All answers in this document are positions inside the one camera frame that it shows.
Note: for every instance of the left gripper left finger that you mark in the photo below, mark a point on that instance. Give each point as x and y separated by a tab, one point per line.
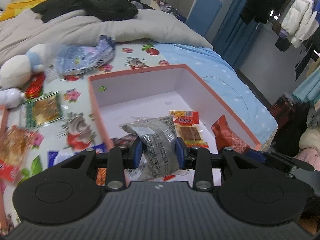
131	149

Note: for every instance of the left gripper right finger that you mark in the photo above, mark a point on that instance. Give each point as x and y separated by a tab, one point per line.
201	161

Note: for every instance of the orange-red snack packet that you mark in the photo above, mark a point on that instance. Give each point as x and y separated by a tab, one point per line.
225	137

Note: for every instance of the yellow red snack packet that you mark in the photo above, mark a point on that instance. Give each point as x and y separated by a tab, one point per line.
187	124

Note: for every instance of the grey silver snack packet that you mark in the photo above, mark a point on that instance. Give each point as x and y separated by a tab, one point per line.
158	136

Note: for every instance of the blue spicy snack bag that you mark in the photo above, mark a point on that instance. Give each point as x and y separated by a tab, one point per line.
56	157

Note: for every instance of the green clear snack packet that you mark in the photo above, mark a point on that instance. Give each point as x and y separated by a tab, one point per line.
43	111

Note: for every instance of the orange chips snack bag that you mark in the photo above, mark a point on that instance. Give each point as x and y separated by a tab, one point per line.
14	147

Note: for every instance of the shiny red foil packet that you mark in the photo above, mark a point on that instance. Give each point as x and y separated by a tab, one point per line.
35	88

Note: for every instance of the floral bed sheet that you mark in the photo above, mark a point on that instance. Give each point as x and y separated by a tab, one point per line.
78	131

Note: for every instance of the pink cardboard box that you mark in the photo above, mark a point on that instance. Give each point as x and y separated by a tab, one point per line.
126	96

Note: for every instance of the crumpled blue white plastic bag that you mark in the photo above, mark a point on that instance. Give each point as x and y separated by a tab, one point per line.
76	60

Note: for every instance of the white spray bottle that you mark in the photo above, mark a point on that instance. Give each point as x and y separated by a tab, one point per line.
11	98

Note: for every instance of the pink box lid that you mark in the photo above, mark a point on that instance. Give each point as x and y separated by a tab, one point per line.
4	114

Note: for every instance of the blue curtain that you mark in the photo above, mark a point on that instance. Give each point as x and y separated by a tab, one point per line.
234	38

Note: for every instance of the white blue plush toy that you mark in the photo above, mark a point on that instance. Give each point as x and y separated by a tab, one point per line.
18	70

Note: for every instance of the blue cushion panel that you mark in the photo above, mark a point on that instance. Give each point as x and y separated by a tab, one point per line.
203	15

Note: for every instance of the white puffer jacket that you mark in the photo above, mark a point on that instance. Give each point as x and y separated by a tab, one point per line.
300	22

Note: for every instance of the black clothes pile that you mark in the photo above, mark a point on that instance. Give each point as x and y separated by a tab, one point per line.
104	10

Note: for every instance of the grey duvet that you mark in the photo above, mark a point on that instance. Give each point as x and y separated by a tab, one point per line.
26	30

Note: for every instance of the yellow pillow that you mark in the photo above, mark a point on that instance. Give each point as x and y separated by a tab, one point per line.
14	9

